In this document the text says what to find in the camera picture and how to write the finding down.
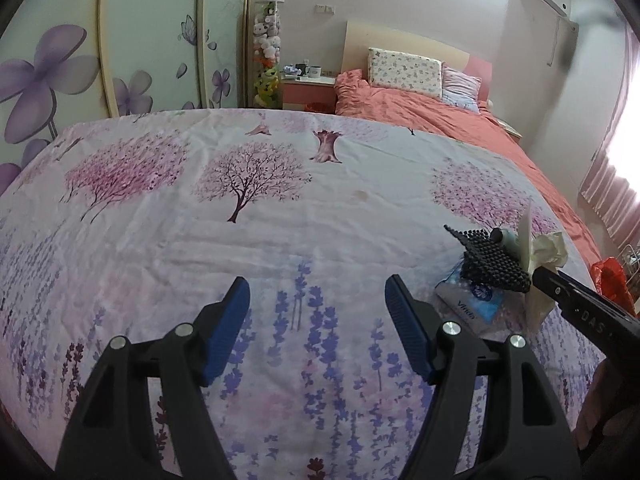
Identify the white mug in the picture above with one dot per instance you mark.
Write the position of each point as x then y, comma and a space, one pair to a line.
314, 71

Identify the black dotted cloth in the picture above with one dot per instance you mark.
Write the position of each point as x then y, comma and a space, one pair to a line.
487, 263

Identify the pink white nightstand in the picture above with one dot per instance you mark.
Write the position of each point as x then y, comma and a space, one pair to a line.
315, 95

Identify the blue tissue pack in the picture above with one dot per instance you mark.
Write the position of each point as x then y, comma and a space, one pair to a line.
476, 304

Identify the red plastic trash basket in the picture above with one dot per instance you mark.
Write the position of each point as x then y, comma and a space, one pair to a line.
610, 280

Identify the floral purple bedsheet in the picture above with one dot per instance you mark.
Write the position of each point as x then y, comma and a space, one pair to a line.
129, 226

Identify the pink curtain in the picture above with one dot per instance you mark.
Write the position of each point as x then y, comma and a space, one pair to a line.
613, 200

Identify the sliding wardrobe with flowers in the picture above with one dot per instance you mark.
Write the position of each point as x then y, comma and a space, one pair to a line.
70, 61

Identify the beige pink headboard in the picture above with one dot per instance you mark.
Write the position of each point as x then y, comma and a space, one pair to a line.
359, 37

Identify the floral white pillow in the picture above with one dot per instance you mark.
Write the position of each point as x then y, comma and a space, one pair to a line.
405, 71

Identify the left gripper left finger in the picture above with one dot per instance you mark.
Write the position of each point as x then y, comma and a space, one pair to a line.
142, 413

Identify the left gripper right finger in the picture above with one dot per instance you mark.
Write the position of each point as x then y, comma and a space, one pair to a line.
493, 414

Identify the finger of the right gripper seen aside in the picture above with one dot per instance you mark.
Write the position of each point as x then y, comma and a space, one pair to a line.
611, 329

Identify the far side nightstand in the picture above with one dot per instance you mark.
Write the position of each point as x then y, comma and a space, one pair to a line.
512, 132

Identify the salmon pink duvet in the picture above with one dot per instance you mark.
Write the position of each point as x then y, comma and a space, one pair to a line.
356, 98

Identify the wall socket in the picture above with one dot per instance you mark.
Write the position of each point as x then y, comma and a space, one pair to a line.
324, 9

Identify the pink striped pillow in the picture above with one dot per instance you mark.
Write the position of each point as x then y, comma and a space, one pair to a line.
460, 89

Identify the plush toy tube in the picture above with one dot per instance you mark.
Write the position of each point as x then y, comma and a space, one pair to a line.
266, 55

